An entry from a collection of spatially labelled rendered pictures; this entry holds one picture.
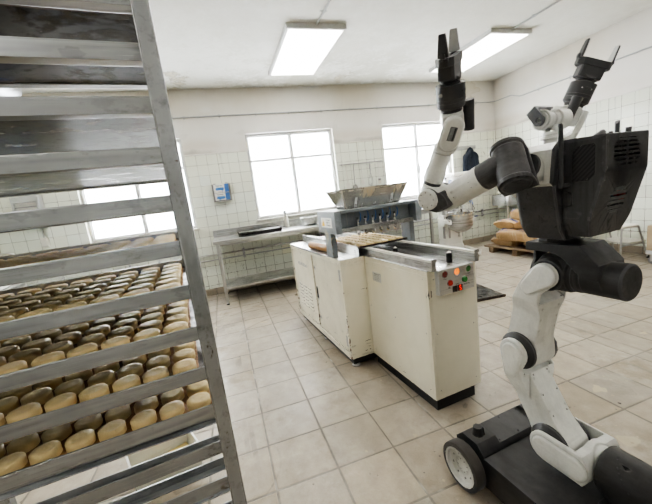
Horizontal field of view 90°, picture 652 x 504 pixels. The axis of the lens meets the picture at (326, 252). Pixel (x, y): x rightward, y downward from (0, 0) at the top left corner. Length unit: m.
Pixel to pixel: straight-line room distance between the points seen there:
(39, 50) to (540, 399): 1.71
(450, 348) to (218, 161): 4.24
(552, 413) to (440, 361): 0.63
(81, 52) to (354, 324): 2.12
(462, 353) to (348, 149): 4.26
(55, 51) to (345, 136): 5.17
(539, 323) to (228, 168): 4.61
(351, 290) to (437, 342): 0.73
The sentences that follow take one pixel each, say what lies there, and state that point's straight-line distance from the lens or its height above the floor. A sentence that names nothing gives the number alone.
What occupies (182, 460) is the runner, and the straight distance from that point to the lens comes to 0.88.
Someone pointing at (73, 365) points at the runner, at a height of 1.05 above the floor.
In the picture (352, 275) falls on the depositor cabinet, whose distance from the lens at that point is 2.35.
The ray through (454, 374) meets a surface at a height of 0.21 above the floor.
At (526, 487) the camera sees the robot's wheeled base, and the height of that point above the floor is 0.17.
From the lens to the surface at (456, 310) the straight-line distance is 1.99.
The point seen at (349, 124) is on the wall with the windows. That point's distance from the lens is 5.81.
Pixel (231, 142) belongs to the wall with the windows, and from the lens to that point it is 5.34.
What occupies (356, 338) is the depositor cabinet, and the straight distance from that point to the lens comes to 2.50.
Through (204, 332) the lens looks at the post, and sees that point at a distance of 0.72.
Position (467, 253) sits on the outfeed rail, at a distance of 1.99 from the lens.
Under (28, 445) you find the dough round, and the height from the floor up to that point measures 0.88.
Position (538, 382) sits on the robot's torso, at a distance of 1.58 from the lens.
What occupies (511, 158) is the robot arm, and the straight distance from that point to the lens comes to 1.13.
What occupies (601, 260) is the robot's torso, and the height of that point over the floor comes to 1.00.
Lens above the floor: 1.30
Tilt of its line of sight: 10 degrees down
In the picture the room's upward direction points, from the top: 7 degrees counter-clockwise
